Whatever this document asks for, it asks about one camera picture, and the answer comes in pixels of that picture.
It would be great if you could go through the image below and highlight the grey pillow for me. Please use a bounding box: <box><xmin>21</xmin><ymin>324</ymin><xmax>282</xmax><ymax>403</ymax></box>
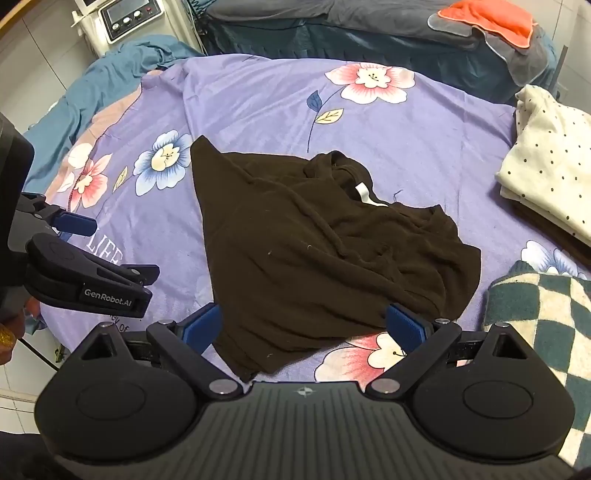
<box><xmin>427</xmin><ymin>8</ymin><xmax>550</xmax><ymax>88</ymax></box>

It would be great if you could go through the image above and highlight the black cable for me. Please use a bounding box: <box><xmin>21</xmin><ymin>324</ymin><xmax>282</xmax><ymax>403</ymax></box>
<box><xmin>17</xmin><ymin>339</ymin><xmax>63</xmax><ymax>370</ymax></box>

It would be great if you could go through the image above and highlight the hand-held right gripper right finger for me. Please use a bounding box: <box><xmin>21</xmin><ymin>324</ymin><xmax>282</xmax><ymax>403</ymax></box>
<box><xmin>369</xmin><ymin>303</ymin><xmax>528</xmax><ymax>394</ymax></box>

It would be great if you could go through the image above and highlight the person's left forearm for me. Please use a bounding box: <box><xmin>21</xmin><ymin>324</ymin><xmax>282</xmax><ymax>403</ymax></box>
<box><xmin>0</xmin><ymin>295</ymin><xmax>47</xmax><ymax>366</ymax></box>

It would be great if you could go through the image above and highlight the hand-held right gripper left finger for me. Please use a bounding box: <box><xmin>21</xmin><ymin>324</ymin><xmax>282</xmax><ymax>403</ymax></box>
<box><xmin>81</xmin><ymin>302</ymin><xmax>243</xmax><ymax>398</ymax></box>

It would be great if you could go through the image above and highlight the white machine with control panel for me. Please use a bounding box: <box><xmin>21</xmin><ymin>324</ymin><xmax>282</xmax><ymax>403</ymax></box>
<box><xmin>71</xmin><ymin>0</ymin><xmax>205</xmax><ymax>58</ymax></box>

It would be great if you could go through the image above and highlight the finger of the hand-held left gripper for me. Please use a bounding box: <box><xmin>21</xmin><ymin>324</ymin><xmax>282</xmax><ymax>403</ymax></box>
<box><xmin>19</xmin><ymin>193</ymin><xmax>98</xmax><ymax>237</ymax></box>
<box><xmin>110</xmin><ymin>263</ymin><xmax>161</xmax><ymax>287</ymax></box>

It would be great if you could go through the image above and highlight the black hoodie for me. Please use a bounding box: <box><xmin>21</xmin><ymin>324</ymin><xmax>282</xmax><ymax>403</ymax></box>
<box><xmin>189</xmin><ymin>135</ymin><xmax>482</xmax><ymax>383</ymax></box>

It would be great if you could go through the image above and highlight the green white checkered cloth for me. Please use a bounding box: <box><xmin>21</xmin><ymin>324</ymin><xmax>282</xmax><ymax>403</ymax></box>
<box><xmin>482</xmin><ymin>261</ymin><xmax>591</xmax><ymax>468</ymax></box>

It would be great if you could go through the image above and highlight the teal quilt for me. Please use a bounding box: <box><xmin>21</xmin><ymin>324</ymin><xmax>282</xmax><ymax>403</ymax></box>
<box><xmin>23</xmin><ymin>36</ymin><xmax>206</xmax><ymax>153</ymax></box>

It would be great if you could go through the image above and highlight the orange cloth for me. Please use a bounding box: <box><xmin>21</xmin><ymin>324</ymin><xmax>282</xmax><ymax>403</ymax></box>
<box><xmin>436</xmin><ymin>0</ymin><xmax>537</xmax><ymax>49</ymax></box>

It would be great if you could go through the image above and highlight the white polka dot garment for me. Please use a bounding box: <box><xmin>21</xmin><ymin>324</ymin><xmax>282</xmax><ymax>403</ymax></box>
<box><xmin>495</xmin><ymin>85</ymin><xmax>591</xmax><ymax>250</ymax></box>

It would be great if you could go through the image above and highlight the purple floral bedsheet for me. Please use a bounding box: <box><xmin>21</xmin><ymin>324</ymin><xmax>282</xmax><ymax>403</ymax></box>
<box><xmin>39</xmin><ymin>54</ymin><xmax>591</xmax><ymax>384</ymax></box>

